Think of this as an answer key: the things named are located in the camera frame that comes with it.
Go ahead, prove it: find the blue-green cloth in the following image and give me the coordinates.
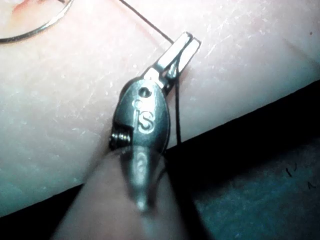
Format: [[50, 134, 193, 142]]
[[192, 143, 320, 240]]

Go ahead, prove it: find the left arm needle driver jaw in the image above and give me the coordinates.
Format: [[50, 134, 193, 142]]
[[167, 39, 202, 79], [152, 31, 192, 73]]

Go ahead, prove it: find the left arm needle driver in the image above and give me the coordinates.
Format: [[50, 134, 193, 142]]
[[109, 66, 171, 154]]

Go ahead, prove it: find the black thread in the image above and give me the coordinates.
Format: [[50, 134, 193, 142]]
[[119, 0, 183, 146]]

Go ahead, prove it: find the tissue pad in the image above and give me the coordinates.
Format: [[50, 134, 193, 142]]
[[0, 0, 320, 218]]

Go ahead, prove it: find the curved steel needle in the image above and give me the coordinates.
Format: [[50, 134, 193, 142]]
[[0, 0, 75, 45]]

